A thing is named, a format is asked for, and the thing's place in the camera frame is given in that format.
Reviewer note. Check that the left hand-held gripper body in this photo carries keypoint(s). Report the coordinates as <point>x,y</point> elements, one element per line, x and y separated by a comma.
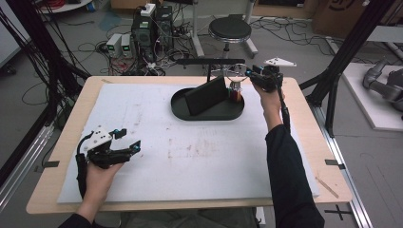
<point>104,156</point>

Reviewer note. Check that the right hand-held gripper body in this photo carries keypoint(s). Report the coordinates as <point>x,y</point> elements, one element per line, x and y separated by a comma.
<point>269,79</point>

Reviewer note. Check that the key bunch with coloured tags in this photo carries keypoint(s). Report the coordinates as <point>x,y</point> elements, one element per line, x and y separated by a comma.
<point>235,91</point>

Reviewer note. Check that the black oval tray with hanger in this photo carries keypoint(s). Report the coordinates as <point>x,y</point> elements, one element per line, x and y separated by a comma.
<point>218,112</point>

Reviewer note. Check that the black wallet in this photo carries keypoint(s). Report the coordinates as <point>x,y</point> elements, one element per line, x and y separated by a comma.
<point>206,95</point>

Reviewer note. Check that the person's right hand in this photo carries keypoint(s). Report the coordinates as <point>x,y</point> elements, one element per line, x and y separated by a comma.
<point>272,103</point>

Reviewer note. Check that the person's left hand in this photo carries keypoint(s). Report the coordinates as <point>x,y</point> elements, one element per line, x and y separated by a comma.
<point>96,183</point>

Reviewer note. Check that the white foam mat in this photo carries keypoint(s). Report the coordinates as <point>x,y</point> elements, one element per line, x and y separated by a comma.
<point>142,120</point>

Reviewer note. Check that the black round stool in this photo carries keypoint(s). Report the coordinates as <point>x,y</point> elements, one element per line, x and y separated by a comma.
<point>229,30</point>

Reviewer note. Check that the wooden table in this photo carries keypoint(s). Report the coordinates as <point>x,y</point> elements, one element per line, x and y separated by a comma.
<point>79,104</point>

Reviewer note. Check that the white desk legs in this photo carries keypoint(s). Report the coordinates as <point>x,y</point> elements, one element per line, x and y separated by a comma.
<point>196,34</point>

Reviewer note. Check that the grey bench power supply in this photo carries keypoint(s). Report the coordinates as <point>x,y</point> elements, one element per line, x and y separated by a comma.
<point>126,46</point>
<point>113,44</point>

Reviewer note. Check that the cardboard box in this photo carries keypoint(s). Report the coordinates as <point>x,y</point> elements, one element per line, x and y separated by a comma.
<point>342,15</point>

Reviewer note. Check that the white base board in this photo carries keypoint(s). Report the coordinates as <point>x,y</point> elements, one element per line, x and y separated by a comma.
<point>364,104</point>

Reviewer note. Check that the black computer tower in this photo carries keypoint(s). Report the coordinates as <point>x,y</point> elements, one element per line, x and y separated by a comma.
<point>142,34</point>
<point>164,25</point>

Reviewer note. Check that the white power adapter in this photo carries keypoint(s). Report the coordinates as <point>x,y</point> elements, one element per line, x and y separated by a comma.
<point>148,9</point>

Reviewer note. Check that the white round table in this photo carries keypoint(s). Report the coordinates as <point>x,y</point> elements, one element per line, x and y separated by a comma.
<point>66,7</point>

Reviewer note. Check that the aluminium rail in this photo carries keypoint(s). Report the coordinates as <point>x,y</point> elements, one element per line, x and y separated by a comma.
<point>348,177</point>
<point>22,161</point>

